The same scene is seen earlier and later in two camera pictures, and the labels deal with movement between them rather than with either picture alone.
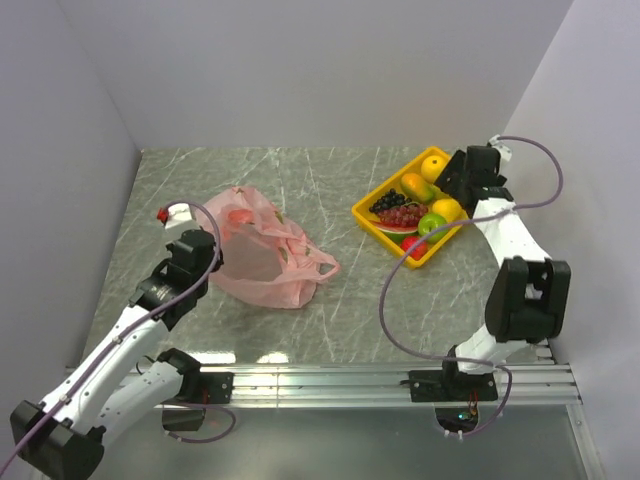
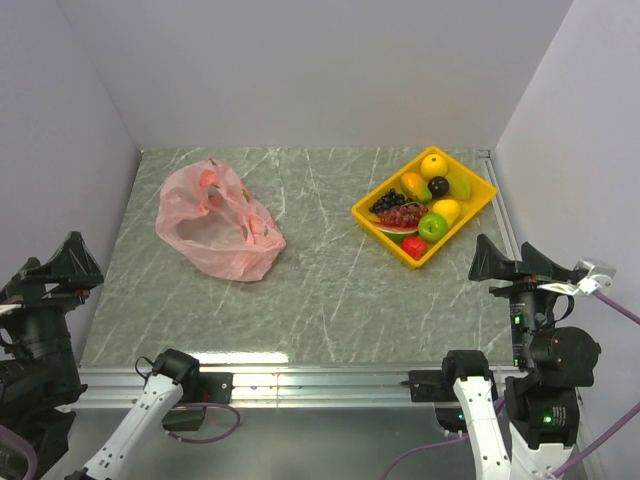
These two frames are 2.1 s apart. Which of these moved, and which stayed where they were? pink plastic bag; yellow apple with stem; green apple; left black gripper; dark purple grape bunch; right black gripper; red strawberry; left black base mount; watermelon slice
Moved: pink plastic bag; left black gripper; right black gripper
Stayed: yellow apple with stem; dark purple grape bunch; watermelon slice; left black base mount; red strawberry; green apple
